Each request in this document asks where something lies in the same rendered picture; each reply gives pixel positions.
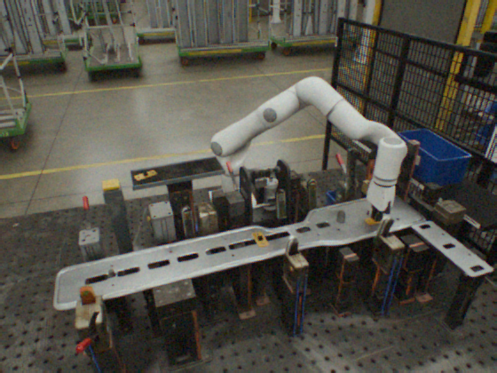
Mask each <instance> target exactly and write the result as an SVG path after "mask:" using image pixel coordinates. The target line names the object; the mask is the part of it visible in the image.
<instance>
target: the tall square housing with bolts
mask: <svg viewBox="0 0 497 373"><path fill-rule="evenodd" d="M149 212H150V217H151V220H152V225H153V230H154V237H155V244H156V245H157V247H159V246H162V245H166V244H170V243H173V242H175V241H176V240H177V237H176V232H175V227H174V221H173V214H172V209H171V206H170V202H169V201H166V202H158V203H154V204H150V205H149ZM169 263H170V262H169V261H168V260H163V261H161V262H160V265H167V264H169Z"/></svg>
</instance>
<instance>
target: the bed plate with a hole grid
mask: <svg viewBox="0 0 497 373"><path fill-rule="evenodd" d="M298 175H299V176H300V177H301V181H305V180H308V179H314V180H316V182H317V188H318V191H317V208H315V209H318V208H321V207H324V206H327V192H328V191H332V190H336V187H337V182H341V181H345V180H346V177H345V176H344V175H343V170H342V168H341V167H340V168H334V169H330V170H325V171H309V172H304V173H299V174H298ZM124 201H125V204H126V218H127V222H128V225H129V229H130V235H131V239H132V246H133V249H134V252H135V251H139V250H145V249H149V248H152V247H157V245H156V244H155V237H154V230H153V234H151V229H149V222H148V219H147V216H149V218H150V226H151V228H152V229H153V225H152V220H151V217H150V212H149V205H150V204H154V203H158V202H166V201H169V195H168V194H156V195H150V196H145V197H143V198H135V199H129V200H124ZM89 207H90V209H89V215H90V221H91V223H92V228H95V227H97V228H98V229H99V232H100V235H101V238H102V241H103V243H104V249H105V252H106V258H111V257H115V256H118V255H120V252H119V250H118V247H117V243H116V240H115V237H114V229H113V225H112V222H111V218H110V217H108V213H107V207H106V205H105V204H104V203H100V204H93V205H89ZM84 229H86V212H85V210H84V209H83V206H79V207H74V208H69V209H63V210H53V211H47V212H37V213H32V214H27V215H22V216H17V217H12V218H0V373H95V369H94V368H93V366H92V363H91V358H90V357H88V356H85V357H84V355H83V352H84V351H82V352H81V353H78V352H77V351H76V350H75V348H76V346H77V345H80V344H81V341H80V339H79V337H78V336H77V334H76V332H75V309H72V310H65V311H59V310H56V309H55V308H54V306H53V298H54V290H55V282H56V278H57V275H58V272H59V271H60V270H62V269H64V268H65V267H68V266H74V265H77V264H84V263H85V261H84V258H83V254H82V252H81V247H80V245H79V241H80V232H81V230H84ZM329 248H330V246H327V247H326V250H327V253H326V259H325V271H327V260H328V253H329ZM374 250H375V245H374V244H373V249H372V254H371V258H370V260H369V264H368V266H369V269H367V270H365V271H361V272H357V274H356V277H357V280H356V281H355V282H353V283H352V284H351V291H350V295H349V301H350V303H349V312H350V313H353V316H352V317H353V318H351V317H350V316H349V315H345V316H346V318H345V319H344V318H343V317H340V318H337V315H335V313H331V312H330V309H329V307H327V305H325V303H328V302H330V301H331V298H332V293H333V292H335V284H336V279H335V280H333V281H330V280H329V279H328V277H326V275H325V271H324V280H323V282H315V280H314V279H313V277H312V281H311V288H310V290H311V294H309V295H305V301H304V319H303V327H305V330H307V333H306V334H305V333H304V336H301V337H297V336H296V338H294V337H292V336H291V337H288V333H285V334H284V329H282V327H280V324H279V323H277V322H278V320H277V318H278V317H279V316H278V315H281V302H280V300H279V298H278V295H277V294H276V292H275V290H274V289H273V288H272V266H271V267H267V268H265V294H266V296H267V297H268V299H269V300H270V301H271V304H268V305H265V306H258V305H257V304H256V301H255V300H254V297H253V295H252V294H251V292H250V301H251V305H252V306H253V307H254V311H255V313H256V317H254V318H253V317H250V318H248V319H246V320H242V319H241V318H240V316H239V315H238V312H237V308H236V306H235V305H234V302H233V300H232V298H231V294H230V292H229V288H231V287H232V273H231V271H229V270H224V271H222V279H223V278H224V286H223V287H222V288H220V289H219V288H218V286H217V294H219V295H220V297H221V299H222V301H223V304H224V306H225V311H226V313H227V316H228V319H227V320H224V321H221V322H218V323H212V324H210V325H208V326H204V327H202V326H201V324H200V321H199V318H198V315H197V313H196V317H197V322H198V329H199V335H200V340H202V339H204V338H205V339H207V341H208V347H209V351H210V353H211V357H212V360H211V362H208V363H206V364H202V365H199V366H196V367H193V368H190V369H185V370H182V371H179V372H178V373H497V265H496V264H495V265H494V267H493V271H494V272H495V273H496V275H493V276H489V275H487V274H486V275H485V278H484V281H483V283H482V285H481V286H480V287H478V288H477V292H476V295H475V297H473V299H472V302H471V305H470V307H469V310H468V312H467V314H466V315H465V319H464V321H463V323H462V324H461V325H460V326H462V327H463V328H464V329H465V331H466V332H468V333H469V336H468V337H466V338H461V339H459V340H457V341H455V340H454V339H453V338H452V337H451V336H450V335H449V334H448V333H447V331H446V330H445V329H444V328H443V327H442V326H440V324H439V323H438V322H437V321H436V320H435V316H436V315H439V314H441V313H447V310H448V308H449V306H450V305H451V302H452V301H453V296H454V293H455V291H456V290H457V287H458V283H459V281H458V278H459V276H460V274H461V272H460V271H458V269H457V268H456V267H455V266H452V264H451V263H450V262H449V261H446V266H445V269H444V272H441V273H442V275H443V277H442V278H437V279H435V280H433V281H430V282H429V283H428V288H427V289H426V291H427V292H428V294H429V295H430V296H432V297H433V300H431V301H429V302H424V303H421V302H419V301H417V300H416V299H415V300H414V301H412V303H411V304H409V305H401V306H400V305H399V304H398V303H397V301H395V300H394V299H391V304H390V315H387V314H386V316H383V318H382V319H381V318H379V320H375V321H374V320H373V319H372V318H370V317H371V316H372V313H371V311H370V310H369V309H368V308H367V306H366V305H364V303H363V302H362V301H360V300H361V299H362V297H364V296H365V294H366V289H367V280H368V279H370V277H371V273H372V270H373V263H374V262H373V259H372V258H373V252H374ZM125 297H126V299H127V306H128V308H129V312H130V317H131V319H133V320H135V321H136V324H137V331H138V343H137V344H134V345H127V346H124V347H122V348H121V346H120V335H119V323H118V321H117V318H116V316H115V312H112V313H109V314H108V316H109V320H110V321H111V331H112V334H113V336H114V341H115V343H116V344H117V345H118V348H119V351H120V353H121V356H122V363H125V364H127V365H128V369H130V373H161V372H160V368H159V363H158V358H157V353H158V352H163V351H167V350H166V346H165V344H162V345H156V346H152V342H151V338H150V328H149V322H148V317H147V312H146V311H147V310H148V309H147V305H146V300H145V296H144V294H143V291H141V292H139V293H132V294H129V295H126V296H125Z"/></svg>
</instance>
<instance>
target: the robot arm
mask: <svg viewBox="0 0 497 373"><path fill-rule="evenodd" d="M308 106H314V107H316V108H317V109H318V110H319V111H320V112H321V113H322V114H323V115H324V116H325V117H326V118H327V119H328V120H329V121H330V122H331V123H332V124H334V125H335V126H336V128H337V129H338V130H340V131H341V132H342V133H343V135H345V136H347V137H348V138H349V139H351V140H354V141H355V140H360V139H363V140H366V141H369V142H373V143H374V144H376V145H377V146H378V153H377V157H376V161H375V168H374V172H373V177H372V181H371V183H370V185H369V188H368V190H367V200H368V201H370V202H371V203H372V213H371V218H373V217H375V222H378V221H382V220H383V213H384V214H387V215H388V214H391V207H392V205H393V201H394V196H395V186H394V185H395V184H396V183H397V178H398V172H399V169H400V165H401V163H402V161H403V159H404V157H405V156H406V154H407V147H406V144H405V142H404V141H403V140H402V139H401V138H400V137H399V136H397V135H396V134H395V133H394V132H393V131H392V130H390V129H389V128H388V127H386V126H384V124H379V123H376V122H372V121H368V120H367V119H366V118H364V117H362V116H361V115H360V113H359V112H357V111H356V110H355V109H354V107H352V106H351V105H350V104H349V102H348V101H347V100H345V99H344V98H343V96H341V95H339V94H338V93H337V92H336V90H335V89H333V88H332V87H331V85H330V84H329V83H326V82H325V80H323V79H321V78H319V77H307V78H305V79H304V80H302V81H301V82H299V83H296V84H295V85H293V86H292V87H290V88H289V89H287V90H285V91H284V92H283V93H281V94H279V95H277V96H275V97H274V98H272V99H271V100H269V101H266V102H265V103H264V104H263V105H262V106H261V107H259V108H258V109H257V110H255V111H254V112H253V113H250V114H249V115H248V116H247V117H245V118H244V119H241V120H240V121H238V122H237V123H234V124H232V125H230V126H228V127H226V128H225V129H224V130H222V131H219V132H218V133H217V134H216V135H215V136H214V137H213V138H212V140H211V142H210V147H211V149H212V151H213V154H215V155H217V156H219V157H223V158H222V160H221V163H222V164H223V166H224V167H225V174H223V175H221V181H222V189H223V190H224V192H225V193H228V192H232V191H234V189H233V181H232V178H231V176H230V173H229V171H228V169H227V166H226V162H227V161H230V163H231V166H232V168H233V175H234V177H235V180H236V184H238V186H239V192H240V176H239V170H240V167H241V166H243V165H244V160H245V159H246V156H247V154H248V151H249V148H250V145H251V142H252V139H253V138H254V137H258V136H259V135H260V134H262V133H264V132H265V131H268V130H270V129H271V128H273V127H275V126H277V124H281V123H283V121H285V120H287V119H289V117H291V116H292V115H294V114H295V113H297V112H299V111H301V109H303V108H305V107H308Z"/></svg>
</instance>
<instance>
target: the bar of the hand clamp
mask: <svg viewBox="0 0 497 373"><path fill-rule="evenodd" d="M358 158H360V152H358V149H357V148H355V147H354V148H349V149H348V151H347V168H346V182H348V189H350V179H351V181H352V183H354V184H353V185H352V186H351V187H353V188H355V185H356V171H357V159H358Z"/></svg>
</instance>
